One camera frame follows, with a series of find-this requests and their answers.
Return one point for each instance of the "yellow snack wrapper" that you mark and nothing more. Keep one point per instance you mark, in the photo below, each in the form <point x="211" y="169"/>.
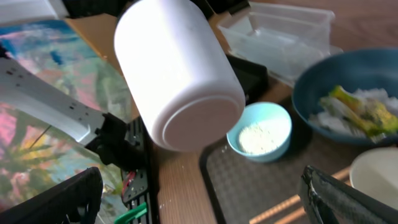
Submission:
<point x="363" y="115"/>

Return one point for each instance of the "black tray bin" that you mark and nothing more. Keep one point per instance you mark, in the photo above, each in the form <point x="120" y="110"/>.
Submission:
<point x="252" y="77"/>

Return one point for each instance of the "dark blue plate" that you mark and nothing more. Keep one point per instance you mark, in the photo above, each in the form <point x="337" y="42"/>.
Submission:
<point x="363" y="69"/>

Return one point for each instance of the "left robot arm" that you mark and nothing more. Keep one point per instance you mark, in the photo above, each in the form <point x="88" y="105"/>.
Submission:
<point x="101" y="133"/>

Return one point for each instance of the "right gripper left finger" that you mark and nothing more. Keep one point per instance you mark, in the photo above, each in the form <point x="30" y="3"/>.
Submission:
<point x="77" y="199"/>

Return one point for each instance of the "brown serving tray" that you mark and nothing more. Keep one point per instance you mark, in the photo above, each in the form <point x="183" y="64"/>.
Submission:
<point x="240" y="189"/>

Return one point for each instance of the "white cup pink inside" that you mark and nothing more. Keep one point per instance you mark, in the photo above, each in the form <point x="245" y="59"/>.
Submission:
<point x="182" y="83"/>

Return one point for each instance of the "pile of rice grains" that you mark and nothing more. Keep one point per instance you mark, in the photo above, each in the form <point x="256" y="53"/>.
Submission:
<point x="260" y="138"/>

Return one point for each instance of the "left wooden chopstick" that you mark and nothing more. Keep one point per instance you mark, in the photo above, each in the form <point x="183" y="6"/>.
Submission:
<point x="340" y="175"/>

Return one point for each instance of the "right wooden chopstick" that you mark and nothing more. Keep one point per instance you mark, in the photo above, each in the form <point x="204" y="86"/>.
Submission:
<point x="295" y="215"/>

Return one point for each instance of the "light blue small bowl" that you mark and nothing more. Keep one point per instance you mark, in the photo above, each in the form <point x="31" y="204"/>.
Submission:
<point x="257" y="112"/>

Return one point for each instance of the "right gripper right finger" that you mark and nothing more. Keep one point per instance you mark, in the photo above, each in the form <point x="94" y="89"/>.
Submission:
<point x="328" y="200"/>

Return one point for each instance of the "clear plastic bin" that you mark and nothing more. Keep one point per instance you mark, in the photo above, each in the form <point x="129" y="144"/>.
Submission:
<point x="285" y="39"/>

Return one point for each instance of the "wooden chopstick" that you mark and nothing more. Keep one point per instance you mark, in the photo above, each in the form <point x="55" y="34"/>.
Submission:
<point x="340" y="175"/>
<point x="295" y="215"/>

